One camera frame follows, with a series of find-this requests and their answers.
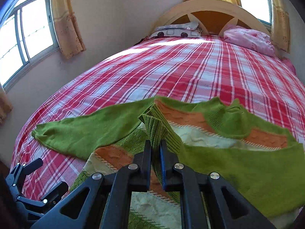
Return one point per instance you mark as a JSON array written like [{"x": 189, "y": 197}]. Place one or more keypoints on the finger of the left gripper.
[
  {"x": 55, "y": 194},
  {"x": 32, "y": 166}
]

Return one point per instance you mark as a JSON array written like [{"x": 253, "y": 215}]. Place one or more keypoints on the side window aluminium frame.
[{"x": 27, "y": 37}]

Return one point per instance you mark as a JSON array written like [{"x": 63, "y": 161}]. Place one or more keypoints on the pink floral pillow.
[{"x": 249, "y": 38}]

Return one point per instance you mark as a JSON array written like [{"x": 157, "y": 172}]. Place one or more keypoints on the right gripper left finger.
[{"x": 102, "y": 201}]

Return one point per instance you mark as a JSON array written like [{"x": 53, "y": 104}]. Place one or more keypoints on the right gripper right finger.
[{"x": 207, "y": 201}]

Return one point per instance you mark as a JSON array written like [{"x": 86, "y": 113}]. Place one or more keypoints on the yellow curtain side window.
[
  {"x": 66, "y": 28},
  {"x": 5, "y": 105}
]

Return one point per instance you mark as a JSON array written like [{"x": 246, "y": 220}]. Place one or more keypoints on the grey patterned pillow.
[{"x": 186, "y": 26}]

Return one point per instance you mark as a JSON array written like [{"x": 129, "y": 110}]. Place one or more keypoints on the red white plaid bed sheet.
[{"x": 190, "y": 70}]

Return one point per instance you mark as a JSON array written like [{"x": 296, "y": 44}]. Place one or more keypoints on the pink cloth beside bed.
[{"x": 290, "y": 65}]

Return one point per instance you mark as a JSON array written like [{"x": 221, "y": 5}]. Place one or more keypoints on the yellow curtain side window near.
[{"x": 5, "y": 105}]

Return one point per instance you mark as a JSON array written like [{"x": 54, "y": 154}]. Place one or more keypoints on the white bus print pillow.
[{"x": 176, "y": 33}]

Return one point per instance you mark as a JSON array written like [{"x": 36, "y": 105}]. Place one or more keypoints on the cream arched wooden headboard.
[{"x": 212, "y": 16}]

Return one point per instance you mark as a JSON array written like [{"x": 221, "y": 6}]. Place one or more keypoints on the green orange striped knit sweater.
[{"x": 262, "y": 161}]

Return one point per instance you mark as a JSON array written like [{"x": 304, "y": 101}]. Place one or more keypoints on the yellow curtain centre window right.
[{"x": 280, "y": 26}]

